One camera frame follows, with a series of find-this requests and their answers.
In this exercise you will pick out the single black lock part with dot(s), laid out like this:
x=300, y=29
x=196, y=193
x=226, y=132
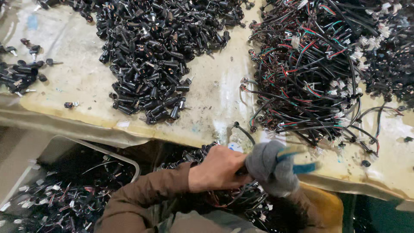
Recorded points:
x=68, y=105

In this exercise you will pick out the small heap of black keys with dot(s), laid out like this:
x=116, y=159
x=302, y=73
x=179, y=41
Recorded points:
x=21, y=72

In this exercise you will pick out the large heap of black lock cylinders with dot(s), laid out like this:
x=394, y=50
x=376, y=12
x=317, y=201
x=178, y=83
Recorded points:
x=155, y=55

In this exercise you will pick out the heap of black parts, white plugs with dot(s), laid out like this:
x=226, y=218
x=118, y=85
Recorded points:
x=393, y=58

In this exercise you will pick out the person's left hand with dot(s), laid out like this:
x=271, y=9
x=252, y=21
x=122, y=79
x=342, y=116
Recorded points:
x=213, y=171

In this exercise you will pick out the grey bin of finished assemblies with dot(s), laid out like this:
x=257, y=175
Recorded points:
x=64, y=191

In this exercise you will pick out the person's right hand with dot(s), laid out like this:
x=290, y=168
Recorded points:
x=273, y=171

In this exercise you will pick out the person's right fingers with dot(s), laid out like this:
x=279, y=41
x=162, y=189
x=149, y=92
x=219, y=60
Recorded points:
x=263, y=158

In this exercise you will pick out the person's left fingers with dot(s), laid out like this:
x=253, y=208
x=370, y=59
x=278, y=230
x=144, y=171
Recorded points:
x=237, y=161

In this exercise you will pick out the person's grey trousers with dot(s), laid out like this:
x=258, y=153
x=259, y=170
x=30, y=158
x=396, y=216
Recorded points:
x=207, y=223

